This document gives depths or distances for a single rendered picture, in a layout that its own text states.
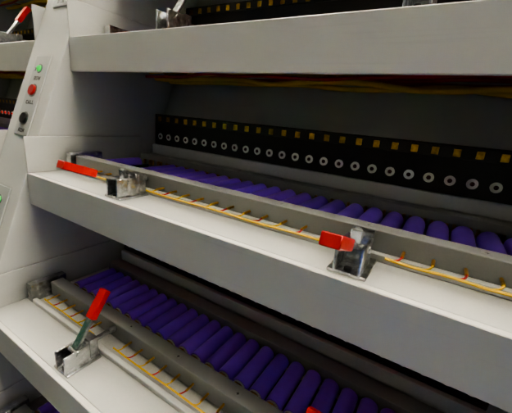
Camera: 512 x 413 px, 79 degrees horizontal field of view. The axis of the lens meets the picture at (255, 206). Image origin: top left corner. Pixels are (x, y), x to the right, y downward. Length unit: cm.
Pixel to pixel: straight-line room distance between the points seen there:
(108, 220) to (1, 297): 24
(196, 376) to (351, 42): 35
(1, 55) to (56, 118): 24
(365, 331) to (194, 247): 16
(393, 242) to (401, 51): 14
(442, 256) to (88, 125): 51
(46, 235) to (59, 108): 19
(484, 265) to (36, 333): 49
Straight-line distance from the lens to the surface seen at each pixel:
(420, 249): 27
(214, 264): 28
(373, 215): 33
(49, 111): 54
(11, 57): 72
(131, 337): 44
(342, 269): 24
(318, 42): 30
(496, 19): 28
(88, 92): 57
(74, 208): 44
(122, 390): 41
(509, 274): 27
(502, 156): 39
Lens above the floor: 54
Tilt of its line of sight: 2 degrees up
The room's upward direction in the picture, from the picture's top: 16 degrees clockwise
